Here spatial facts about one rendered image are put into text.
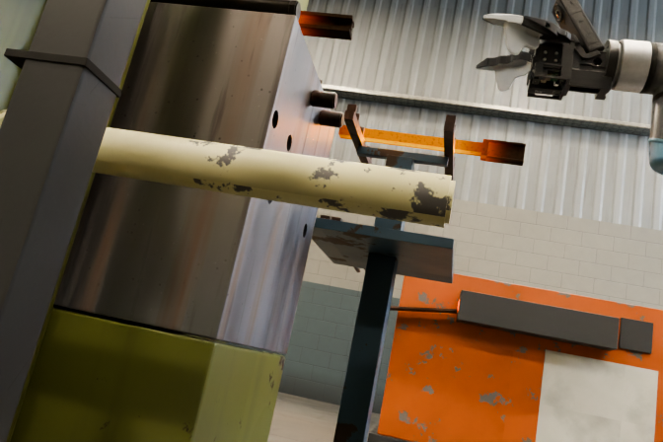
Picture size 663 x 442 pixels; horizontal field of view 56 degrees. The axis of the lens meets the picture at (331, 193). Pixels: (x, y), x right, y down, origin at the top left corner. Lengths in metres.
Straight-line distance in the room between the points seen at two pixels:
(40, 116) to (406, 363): 4.12
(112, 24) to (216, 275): 0.44
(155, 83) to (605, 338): 3.82
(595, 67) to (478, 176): 7.96
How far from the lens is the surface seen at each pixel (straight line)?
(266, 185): 0.55
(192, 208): 0.81
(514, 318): 4.31
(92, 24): 0.40
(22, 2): 0.73
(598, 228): 9.02
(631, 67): 1.01
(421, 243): 1.18
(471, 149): 1.43
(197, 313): 0.78
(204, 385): 0.78
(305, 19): 1.07
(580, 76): 1.00
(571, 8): 1.06
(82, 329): 0.85
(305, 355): 8.61
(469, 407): 4.42
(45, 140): 0.38
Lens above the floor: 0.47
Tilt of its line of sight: 15 degrees up
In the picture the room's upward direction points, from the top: 12 degrees clockwise
